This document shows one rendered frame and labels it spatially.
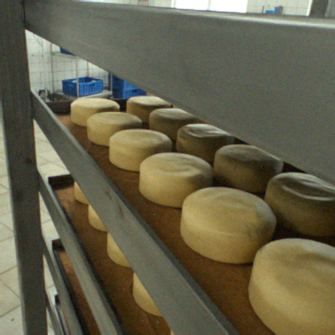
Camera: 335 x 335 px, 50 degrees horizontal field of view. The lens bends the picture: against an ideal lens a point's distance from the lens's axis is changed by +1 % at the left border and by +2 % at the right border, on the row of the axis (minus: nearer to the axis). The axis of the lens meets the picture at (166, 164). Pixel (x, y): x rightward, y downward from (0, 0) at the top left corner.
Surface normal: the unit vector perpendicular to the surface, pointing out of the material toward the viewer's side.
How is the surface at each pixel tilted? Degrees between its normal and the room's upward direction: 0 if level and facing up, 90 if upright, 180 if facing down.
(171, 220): 0
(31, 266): 90
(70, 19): 90
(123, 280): 0
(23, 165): 90
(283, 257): 0
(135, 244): 90
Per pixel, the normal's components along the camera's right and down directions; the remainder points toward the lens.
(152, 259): -0.88, 0.13
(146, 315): 0.07, -0.91
